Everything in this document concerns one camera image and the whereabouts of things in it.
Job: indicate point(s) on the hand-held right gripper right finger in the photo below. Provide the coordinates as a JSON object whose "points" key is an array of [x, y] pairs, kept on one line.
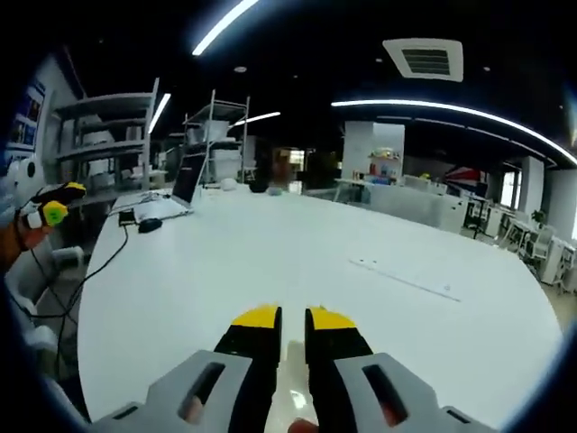
{"points": [[336, 347]]}

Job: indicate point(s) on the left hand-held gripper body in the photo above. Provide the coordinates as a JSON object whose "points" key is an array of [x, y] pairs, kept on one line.
{"points": [[24, 173]]}

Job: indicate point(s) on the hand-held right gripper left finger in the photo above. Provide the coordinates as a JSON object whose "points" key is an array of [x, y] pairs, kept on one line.
{"points": [[248, 352]]}

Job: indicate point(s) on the white tabletop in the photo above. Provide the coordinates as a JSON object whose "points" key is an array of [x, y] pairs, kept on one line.
{"points": [[270, 252]]}

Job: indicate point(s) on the person's left hand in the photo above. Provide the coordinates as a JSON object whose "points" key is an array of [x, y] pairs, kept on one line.
{"points": [[22, 241]]}

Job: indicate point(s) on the person's right hand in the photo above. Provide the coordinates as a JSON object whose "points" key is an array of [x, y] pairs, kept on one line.
{"points": [[304, 426]]}

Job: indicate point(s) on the large grey metal shelf rack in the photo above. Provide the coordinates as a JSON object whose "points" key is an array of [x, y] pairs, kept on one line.
{"points": [[106, 144]]}

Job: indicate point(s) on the white armchair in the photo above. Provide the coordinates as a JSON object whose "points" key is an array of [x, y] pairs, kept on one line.
{"points": [[40, 279]]}

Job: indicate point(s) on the black computer mouse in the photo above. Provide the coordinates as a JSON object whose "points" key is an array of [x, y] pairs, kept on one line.
{"points": [[150, 225]]}

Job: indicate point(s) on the white laptop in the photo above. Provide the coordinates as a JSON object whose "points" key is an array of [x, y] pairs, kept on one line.
{"points": [[173, 198]]}

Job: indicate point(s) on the black round object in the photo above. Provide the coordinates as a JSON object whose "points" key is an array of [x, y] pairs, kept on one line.
{"points": [[258, 186]]}

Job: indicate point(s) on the white rounded object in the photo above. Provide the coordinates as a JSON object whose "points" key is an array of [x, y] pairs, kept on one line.
{"points": [[228, 184]]}

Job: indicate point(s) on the shelf with colourful items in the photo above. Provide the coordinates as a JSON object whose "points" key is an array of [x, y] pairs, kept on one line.
{"points": [[384, 166]]}

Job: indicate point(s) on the short ceiling light strip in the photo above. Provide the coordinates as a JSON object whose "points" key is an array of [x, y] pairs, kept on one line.
{"points": [[254, 119]]}

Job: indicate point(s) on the long curved ceiling light strip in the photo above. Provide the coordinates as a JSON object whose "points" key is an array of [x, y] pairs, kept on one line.
{"points": [[223, 28]]}

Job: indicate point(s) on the green potted plant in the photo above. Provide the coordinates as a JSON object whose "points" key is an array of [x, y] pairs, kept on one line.
{"points": [[538, 216]]}

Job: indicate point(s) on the straight ceiling light strip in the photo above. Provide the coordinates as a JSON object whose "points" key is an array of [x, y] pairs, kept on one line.
{"points": [[451, 109]]}

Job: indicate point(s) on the square ceiling air vent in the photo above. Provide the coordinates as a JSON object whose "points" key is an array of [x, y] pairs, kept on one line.
{"points": [[424, 60]]}

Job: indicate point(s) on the wall poster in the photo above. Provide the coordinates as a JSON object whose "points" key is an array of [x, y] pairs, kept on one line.
{"points": [[27, 115]]}

